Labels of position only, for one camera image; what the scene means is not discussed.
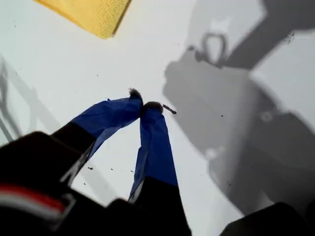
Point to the yellow towel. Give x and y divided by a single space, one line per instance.
98 17

